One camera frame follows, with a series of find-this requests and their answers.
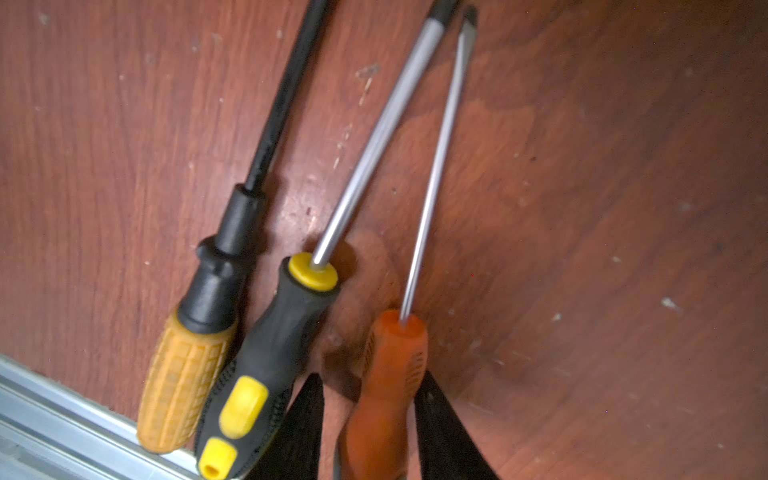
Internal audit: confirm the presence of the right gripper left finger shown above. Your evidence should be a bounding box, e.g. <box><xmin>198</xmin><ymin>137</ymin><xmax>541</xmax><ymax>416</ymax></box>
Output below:
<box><xmin>246</xmin><ymin>373</ymin><xmax>325</xmax><ymax>480</ymax></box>

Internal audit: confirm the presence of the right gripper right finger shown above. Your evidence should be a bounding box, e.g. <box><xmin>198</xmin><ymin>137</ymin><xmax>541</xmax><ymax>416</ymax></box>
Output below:
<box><xmin>414</xmin><ymin>371</ymin><xmax>499</xmax><ymax>480</ymax></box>

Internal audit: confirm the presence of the orange handle screwdriver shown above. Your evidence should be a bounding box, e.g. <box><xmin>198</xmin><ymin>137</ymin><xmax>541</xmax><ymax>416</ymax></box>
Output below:
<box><xmin>333</xmin><ymin>5</ymin><xmax>478</xmax><ymax>479</ymax></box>

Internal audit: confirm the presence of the black yellow button screwdriver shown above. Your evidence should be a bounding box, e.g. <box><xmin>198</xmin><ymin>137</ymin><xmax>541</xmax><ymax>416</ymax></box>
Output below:
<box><xmin>195</xmin><ymin>1</ymin><xmax>457</xmax><ymax>479</ymax></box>

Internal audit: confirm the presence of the yellow handle black screwdriver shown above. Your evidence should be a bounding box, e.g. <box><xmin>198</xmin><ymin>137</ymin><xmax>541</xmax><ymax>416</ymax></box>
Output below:
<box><xmin>137</xmin><ymin>1</ymin><xmax>335</xmax><ymax>454</ymax></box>

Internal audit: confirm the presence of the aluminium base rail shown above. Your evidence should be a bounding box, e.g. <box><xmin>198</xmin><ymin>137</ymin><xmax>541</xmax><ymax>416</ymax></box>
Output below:
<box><xmin>1</xmin><ymin>355</ymin><xmax>199</xmax><ymax>479</ymax></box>

